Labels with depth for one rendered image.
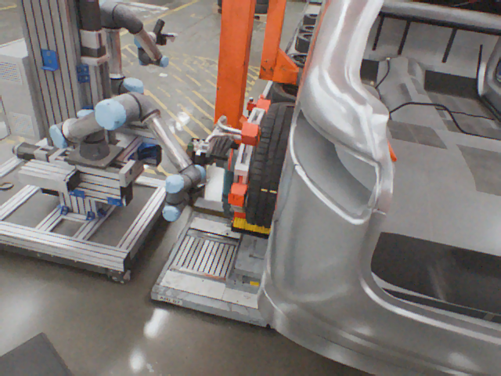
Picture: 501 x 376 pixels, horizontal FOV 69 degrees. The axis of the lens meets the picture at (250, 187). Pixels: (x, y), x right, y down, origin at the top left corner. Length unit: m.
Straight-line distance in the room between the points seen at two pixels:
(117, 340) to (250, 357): 0.72
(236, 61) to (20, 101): 1.20
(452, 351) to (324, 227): 0.44
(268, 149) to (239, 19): 0.84
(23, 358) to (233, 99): 1.69
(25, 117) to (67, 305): 1.08
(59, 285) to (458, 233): 2.18
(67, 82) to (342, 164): 1.59
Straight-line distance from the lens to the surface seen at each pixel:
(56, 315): 2.43
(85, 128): 1.77
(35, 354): 1.90
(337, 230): 0.88
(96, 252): 2.39
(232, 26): 2.24
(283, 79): 4.29
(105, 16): 2.37
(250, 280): 2.31
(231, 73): 2.31
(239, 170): 1.73
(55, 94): 2.26
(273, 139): 1.71
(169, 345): 2.21
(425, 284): 1.52
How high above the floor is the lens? 1.89
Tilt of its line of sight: 35 degrees down
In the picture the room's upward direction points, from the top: 9 degrees clockwise
